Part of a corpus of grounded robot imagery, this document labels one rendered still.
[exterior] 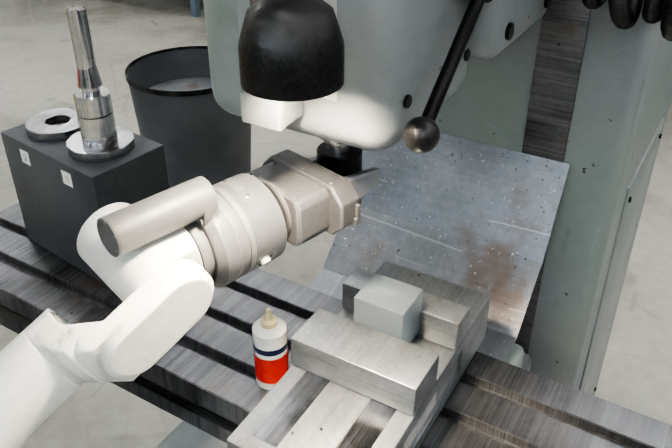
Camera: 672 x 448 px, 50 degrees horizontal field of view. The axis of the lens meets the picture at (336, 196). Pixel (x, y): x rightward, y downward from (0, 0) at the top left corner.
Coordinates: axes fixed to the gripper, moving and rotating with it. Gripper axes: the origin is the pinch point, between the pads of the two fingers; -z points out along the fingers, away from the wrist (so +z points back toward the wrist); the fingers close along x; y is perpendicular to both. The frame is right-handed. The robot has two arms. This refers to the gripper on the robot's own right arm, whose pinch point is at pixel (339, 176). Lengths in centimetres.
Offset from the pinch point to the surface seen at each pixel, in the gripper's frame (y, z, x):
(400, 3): -21.4, 4.4, -11.2
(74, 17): -10.2, 8.2, 38.5
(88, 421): 123, -2, 104
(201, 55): 65, -108, 191
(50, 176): 11.8, 14.1, 42.8
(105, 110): 2.2, 7.0, 37.1
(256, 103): -13.1, 12.5, -3.1
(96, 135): 5.4, 8.8, 37.4
